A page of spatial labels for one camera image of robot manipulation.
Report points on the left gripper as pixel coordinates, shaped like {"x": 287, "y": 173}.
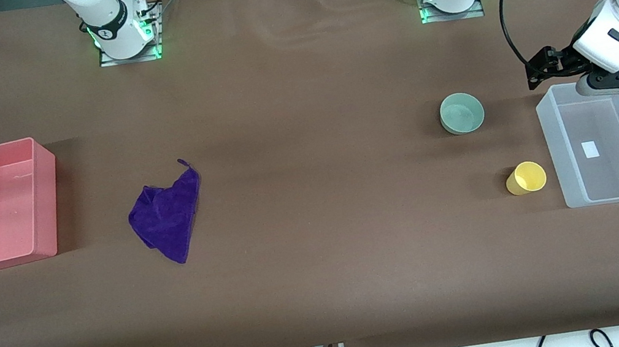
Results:
{"x": 563, "y": 63}

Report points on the pale green bowl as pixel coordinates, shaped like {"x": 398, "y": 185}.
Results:
{"x": 461, "y": 113}

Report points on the yellow cup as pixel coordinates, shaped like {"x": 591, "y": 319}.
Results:
{"x": 527, "y": 177}

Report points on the purple cloth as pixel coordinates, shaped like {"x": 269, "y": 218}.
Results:
{"x": 167, "y": 217}

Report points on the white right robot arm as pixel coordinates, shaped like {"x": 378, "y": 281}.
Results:
{"x": 114, "y": 37}

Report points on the white bin label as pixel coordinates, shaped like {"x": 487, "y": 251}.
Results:
{"x": 591, "y": 149}

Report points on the translucent white plastic bin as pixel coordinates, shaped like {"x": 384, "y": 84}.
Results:
{"x": 616, "y": 150}

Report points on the brown table cover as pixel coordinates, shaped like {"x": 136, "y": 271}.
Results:
{"x": 315, "y": 210}

